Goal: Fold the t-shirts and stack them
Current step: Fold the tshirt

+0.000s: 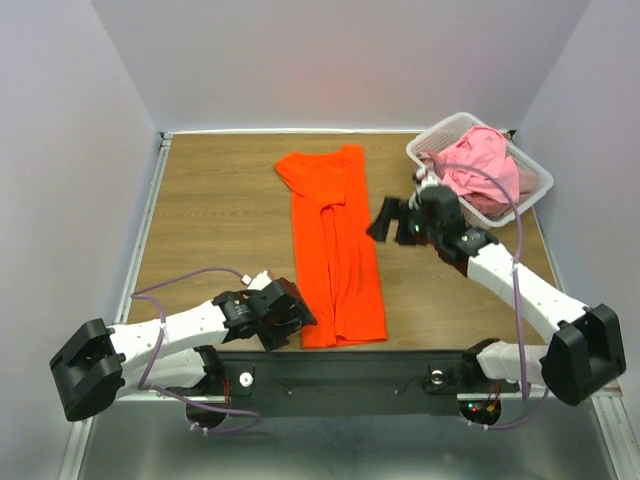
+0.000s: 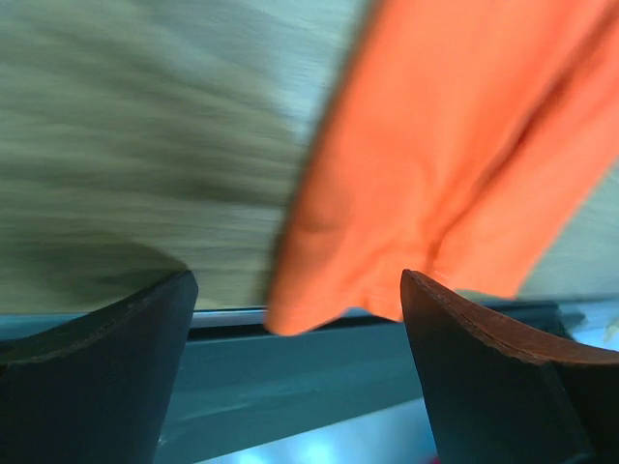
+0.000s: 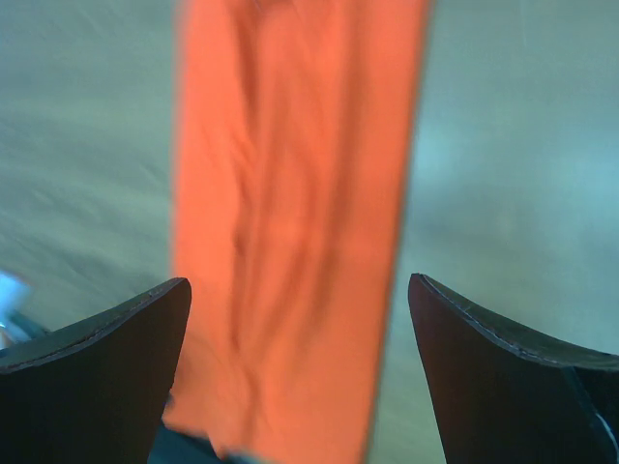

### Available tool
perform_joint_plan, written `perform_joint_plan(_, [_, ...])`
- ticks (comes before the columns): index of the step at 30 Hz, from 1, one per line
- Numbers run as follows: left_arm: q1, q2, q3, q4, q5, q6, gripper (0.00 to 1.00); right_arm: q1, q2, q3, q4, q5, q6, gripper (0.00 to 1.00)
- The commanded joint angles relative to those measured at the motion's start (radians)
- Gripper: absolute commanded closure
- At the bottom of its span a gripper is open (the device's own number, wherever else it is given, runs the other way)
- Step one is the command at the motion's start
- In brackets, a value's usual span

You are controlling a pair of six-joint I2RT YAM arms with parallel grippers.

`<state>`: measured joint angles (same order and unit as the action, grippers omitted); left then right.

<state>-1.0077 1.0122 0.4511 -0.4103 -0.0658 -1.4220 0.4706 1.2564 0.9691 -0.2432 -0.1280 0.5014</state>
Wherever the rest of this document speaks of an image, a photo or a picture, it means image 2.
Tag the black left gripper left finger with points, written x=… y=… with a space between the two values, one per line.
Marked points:
x=96 y=389

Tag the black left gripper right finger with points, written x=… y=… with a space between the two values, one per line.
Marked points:
x=499 y=391

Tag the orange t shirt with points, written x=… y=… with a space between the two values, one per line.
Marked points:
x=463 y=137

